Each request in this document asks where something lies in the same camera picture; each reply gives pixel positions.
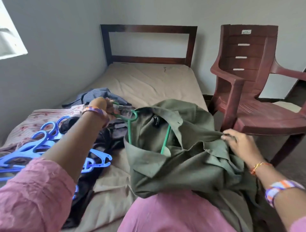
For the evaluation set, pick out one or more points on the person's left hand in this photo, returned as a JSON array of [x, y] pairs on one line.
[[103, 107]]

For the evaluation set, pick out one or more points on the person's right hand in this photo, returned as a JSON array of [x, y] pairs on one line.
[[244, 146]]

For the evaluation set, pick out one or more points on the blue striped shirt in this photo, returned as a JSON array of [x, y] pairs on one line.
[[95, 93]]

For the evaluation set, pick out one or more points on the olive green button shirt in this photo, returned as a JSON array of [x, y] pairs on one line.
[[191, 157]]

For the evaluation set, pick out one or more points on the pink floral striped garment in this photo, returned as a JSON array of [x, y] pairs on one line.
[[33, 122]]

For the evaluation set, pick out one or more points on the pile of blue hangers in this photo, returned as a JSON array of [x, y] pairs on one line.
[[28, 150]]

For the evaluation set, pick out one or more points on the person's right forearm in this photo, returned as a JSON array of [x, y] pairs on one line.
[[287, 191]]

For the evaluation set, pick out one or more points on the person's left forearm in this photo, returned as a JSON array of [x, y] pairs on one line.
[[71, 148]]

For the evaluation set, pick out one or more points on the bed with beige sheet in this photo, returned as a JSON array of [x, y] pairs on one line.
[[153, 83]]

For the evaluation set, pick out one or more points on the dark wooden bed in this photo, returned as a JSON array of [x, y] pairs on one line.
[[148, 28]]

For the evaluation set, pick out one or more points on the striped orange purple bangle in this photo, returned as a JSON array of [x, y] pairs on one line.
[[98, 112]]

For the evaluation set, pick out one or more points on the maroon plastic chair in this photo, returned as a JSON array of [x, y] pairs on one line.
[[263, 119]]

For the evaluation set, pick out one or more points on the striped white purple bangle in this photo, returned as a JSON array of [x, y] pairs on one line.
[[282, 187]]

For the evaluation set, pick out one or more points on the white chair label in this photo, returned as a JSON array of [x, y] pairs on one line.
[[246, 31]]

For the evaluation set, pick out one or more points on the white framed window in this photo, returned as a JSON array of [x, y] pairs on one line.
[[9, 38]]

